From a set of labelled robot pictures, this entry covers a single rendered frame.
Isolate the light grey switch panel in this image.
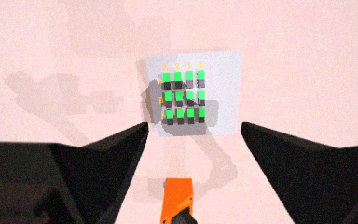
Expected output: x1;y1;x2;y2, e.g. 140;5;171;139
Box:
145;50;242;137

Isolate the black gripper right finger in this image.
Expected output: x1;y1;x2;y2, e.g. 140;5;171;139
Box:
240;122;358;224

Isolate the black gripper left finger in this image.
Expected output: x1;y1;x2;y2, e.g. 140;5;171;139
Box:
0;122;149;224

